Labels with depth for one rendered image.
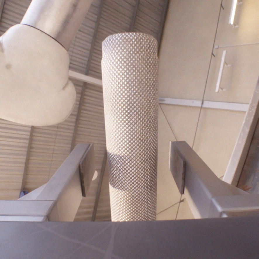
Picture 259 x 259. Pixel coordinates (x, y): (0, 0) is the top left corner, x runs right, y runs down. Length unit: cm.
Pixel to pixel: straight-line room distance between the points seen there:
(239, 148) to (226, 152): 593
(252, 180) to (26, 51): 42
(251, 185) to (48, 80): 39
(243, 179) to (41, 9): 46
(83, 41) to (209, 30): 440
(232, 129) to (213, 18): 396
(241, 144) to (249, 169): 5
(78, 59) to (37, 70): 630
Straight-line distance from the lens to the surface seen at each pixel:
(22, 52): 37
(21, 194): 655
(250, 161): 35
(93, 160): 16
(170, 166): 16
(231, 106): 614
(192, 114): 673
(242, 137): 33
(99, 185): 734
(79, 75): 597
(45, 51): 38
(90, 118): 667
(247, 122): 34
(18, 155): 645
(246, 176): 34
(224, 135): 628
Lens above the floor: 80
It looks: 43 degrees up
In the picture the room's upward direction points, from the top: 76 degrees counter-clockwise
